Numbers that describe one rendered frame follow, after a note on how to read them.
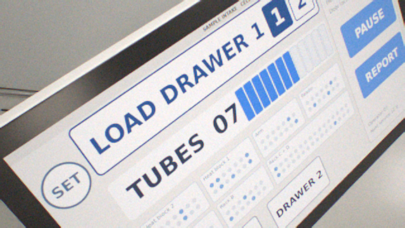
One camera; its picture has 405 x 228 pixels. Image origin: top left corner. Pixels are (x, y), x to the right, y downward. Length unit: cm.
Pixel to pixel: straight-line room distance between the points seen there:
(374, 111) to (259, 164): 19
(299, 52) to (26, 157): 30
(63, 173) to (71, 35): 117
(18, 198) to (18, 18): 121
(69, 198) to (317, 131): 29
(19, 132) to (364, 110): 41
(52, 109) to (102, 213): 10
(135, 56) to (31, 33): 123
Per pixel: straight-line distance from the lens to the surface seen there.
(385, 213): 166
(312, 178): 50
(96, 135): 34
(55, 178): 35
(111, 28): 140
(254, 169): 43
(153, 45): 35
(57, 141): 34
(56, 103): 33
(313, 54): 47
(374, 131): 57
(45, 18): 147
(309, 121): 47
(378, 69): 56
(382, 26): 56
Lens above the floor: 145
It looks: 58 degrees down
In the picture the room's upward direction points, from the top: 2 degrees counter-clockwise
